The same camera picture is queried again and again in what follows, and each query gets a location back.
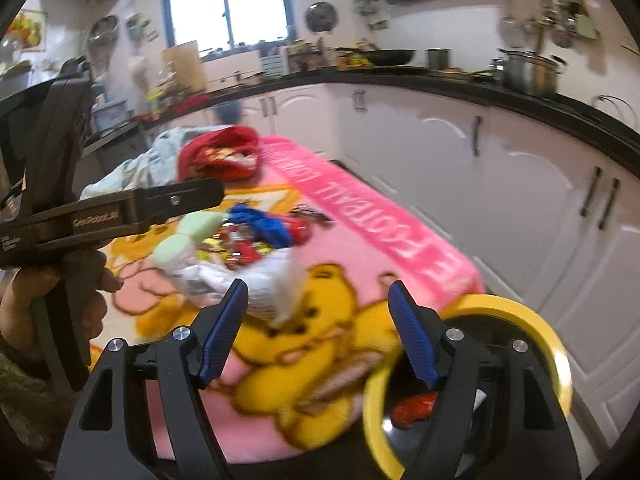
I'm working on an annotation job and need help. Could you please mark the hanging kitchen utensils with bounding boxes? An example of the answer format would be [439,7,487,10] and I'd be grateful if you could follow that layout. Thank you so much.
[506,0,601,51]

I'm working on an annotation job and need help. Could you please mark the dark foil candy wrapper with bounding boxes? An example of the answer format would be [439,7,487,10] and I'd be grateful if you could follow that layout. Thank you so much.
[288,204,334,228]

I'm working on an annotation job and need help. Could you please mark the blue glove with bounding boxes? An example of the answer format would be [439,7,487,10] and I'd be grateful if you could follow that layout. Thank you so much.
[228,204,294,248]

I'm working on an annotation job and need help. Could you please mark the red fabric bag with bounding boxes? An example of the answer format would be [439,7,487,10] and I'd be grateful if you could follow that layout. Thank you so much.
[177,126,260,182]

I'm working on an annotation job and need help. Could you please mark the black wok pan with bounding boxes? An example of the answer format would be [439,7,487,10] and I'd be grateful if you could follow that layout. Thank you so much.
[336,48,416,67]

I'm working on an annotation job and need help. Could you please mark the round pot lid on wall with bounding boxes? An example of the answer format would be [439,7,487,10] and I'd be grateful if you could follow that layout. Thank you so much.
[304,1,338,34]

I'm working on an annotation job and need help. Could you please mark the wooden cutting board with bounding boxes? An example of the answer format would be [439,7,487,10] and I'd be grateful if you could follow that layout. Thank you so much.
[162,41,207,93]

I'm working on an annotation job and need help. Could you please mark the white plastic wrapper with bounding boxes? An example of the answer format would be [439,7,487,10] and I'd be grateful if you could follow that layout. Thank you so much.
[163,248,306,327]

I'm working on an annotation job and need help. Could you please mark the blue framed window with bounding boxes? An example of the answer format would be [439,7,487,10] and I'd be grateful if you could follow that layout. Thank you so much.
[162,0,296,58]

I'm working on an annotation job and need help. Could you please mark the light blue crumpled cloth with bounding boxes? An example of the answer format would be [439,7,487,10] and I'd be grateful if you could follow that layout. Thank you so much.
[79,125,224,200]

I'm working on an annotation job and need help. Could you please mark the steel stock pot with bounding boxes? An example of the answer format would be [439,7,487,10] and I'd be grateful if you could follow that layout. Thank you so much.
[498,49,568,100]

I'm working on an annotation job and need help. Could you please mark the red long snack wrapper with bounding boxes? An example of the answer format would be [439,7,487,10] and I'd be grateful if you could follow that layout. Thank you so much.
[198,228,272,270]

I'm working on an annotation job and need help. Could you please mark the white coiled cable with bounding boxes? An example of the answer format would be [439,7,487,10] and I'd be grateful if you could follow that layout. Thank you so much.
[591,93,640,131]

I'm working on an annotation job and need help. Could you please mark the pink cartoon bear blanket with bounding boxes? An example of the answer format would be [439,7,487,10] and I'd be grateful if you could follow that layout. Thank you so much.
[88,134,486,465]

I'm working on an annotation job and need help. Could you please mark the white kitchen cabinets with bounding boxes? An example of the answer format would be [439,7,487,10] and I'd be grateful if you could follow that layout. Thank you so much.
[236,84,639,444]

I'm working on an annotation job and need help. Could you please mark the red sausage stick wrapper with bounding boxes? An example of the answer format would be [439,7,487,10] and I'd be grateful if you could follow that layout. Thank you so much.
[283,217,312,245]

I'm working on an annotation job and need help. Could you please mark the pale green sponge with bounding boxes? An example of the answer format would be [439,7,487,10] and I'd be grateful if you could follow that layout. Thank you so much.
[149,210,227,272]

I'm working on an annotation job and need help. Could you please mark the left hand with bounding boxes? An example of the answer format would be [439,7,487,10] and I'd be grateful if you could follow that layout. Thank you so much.
[1,264,124,364]

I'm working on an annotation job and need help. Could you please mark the grey metal canister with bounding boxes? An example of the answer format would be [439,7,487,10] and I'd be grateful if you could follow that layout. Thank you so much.
[425,49,450,72]

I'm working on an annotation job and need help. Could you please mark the black kitchen countertop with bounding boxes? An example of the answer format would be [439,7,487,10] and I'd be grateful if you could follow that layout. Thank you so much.
[81,65,640,179]

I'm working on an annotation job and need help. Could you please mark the yellow rimmed black trash bin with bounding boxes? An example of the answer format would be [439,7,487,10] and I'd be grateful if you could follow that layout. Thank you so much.
[362,295,580,479]

